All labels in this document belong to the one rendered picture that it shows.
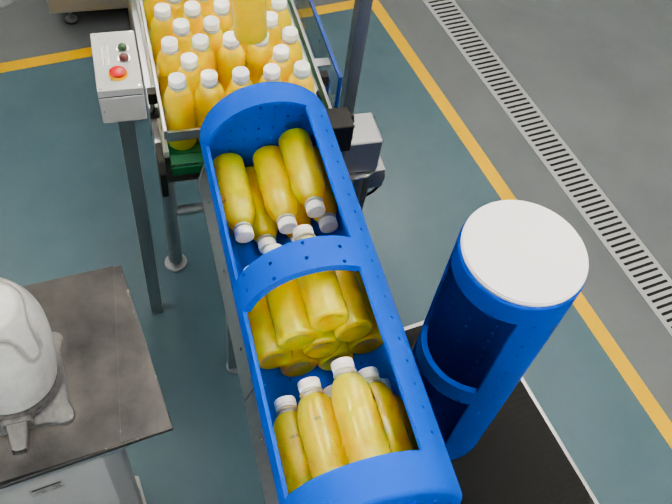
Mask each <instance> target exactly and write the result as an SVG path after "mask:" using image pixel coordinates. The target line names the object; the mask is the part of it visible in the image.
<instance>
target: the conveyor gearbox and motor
mask: <svg viewBox="0 0 672 504"><path fill-rule="evenodd" d="M353 115H354V121H355V122H354V123H353V124H355V128H354V131H353V139H352V142H351V148H350V151H344V152H341V153H342V156H343V159H344V162H345V165H346V168H347V170H348V173H349V176H350V179H351V182H352V184H353V187H354V190H355V193H356V196H357V198H358V201H359V204H360V207H361V210H362V209H363V206H364V201H365V198H366V196H368V195H370V194H372V193H373V192H375V191H376V190H377V189H378V188H379V187H381V186H382V182H383V181H384V179H385V167H384V165H383V162H382V160H381V157H380V152H381V148H382V143H383V142H384V139H383V138H382V137H381V134H380V132H379V129H378V127H377V124H376V122H375V116H373V114H372V113H361V114H353ZM373 187H375V188H374V189H372V190H371V191H369V192H368V193H367V191H368V188H373Z"/></svg>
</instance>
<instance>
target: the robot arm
mask: <svg viewBox="0 0 672 504"><path fill-rule="evenodd" d="M63 344H64V340H63V336H62V335H61V334H60V333H58V332H52V331H51V328H50V325H49V322H48V320H47V317H46V315H45V313H44V311H43V309H42V307H41V305H40V304H39V302H38V301H37V300H36V299H35V297H34V296H33V295H32V294H31V293H30V292H28V291H27V290H26V289H25V288H23V287H22V286H20V285H19V284H17V283H15V282H13V281H10V280H8V279H4V278H1V277H0V436H4V435H8V437H9V441H10V445H11V448H12V452H13V455H16V456H21V455H26V453H27V452H28V449H29V430H31V429H36V428H40V427H45V426H50V425H60V426H66V425H69V424H71V423H72V422H73V421H74V419H75V412H74V409H73V407H72V405H71V404H70V402H69V398H68V392H67V385H66V379H65V372H64V366H63V359H62V349H63Z"/></svg>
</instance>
